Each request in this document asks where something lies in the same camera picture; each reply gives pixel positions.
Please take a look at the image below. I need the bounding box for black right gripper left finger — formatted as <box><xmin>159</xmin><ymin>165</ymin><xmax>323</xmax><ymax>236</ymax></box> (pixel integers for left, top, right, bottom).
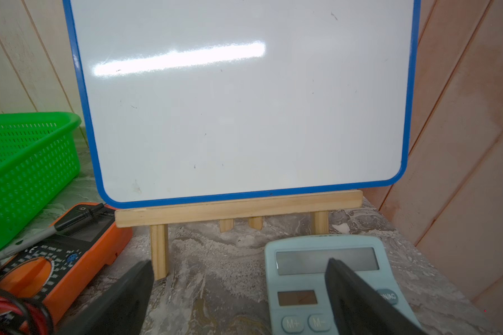
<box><xmin>60</xmin><ymin>260</ymin><xmax>154</xmax><ymax>335</ymax></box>

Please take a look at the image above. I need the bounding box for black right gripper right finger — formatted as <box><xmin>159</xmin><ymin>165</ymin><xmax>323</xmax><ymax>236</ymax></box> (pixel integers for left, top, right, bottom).
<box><xmin>325</xmin><ymin>258</ymin><xmax>424</xmax><ymax>334</ymax></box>

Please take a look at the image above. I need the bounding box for orange Victor multimeter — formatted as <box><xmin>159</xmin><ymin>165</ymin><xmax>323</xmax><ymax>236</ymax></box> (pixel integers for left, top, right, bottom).
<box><xmin>0</xmin><ymin>202</ymin><xmax>133</xmax><ymax>334</ymax></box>

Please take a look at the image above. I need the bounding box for green plastic basket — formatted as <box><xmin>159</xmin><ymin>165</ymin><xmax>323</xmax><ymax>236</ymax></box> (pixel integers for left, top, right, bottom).
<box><xmin>0</xmin><ymin>112</ymin><xmax>81</xmax><ymax>250</ymax></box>

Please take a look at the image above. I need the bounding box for light blue calculator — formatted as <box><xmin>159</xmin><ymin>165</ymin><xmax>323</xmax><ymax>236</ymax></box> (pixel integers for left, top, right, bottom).
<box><xmin>265</xmin><ymin>234</ymin><xmax>422</xmax><ymax>334</ymax></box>

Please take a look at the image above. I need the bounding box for wooden easel stand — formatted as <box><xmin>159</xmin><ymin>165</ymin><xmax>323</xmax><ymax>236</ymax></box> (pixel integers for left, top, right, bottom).
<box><xmin>115</xmin><ymin>190</ymin><xmax>363</xmax><ymax>280</ymax></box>

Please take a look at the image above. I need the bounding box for blue framed whiteboard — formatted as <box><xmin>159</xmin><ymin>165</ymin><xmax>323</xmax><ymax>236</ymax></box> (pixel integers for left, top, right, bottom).
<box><xmin>63</xmin><ymin>1</ymin><xmax>421</xmax><ymax>209</ymax></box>

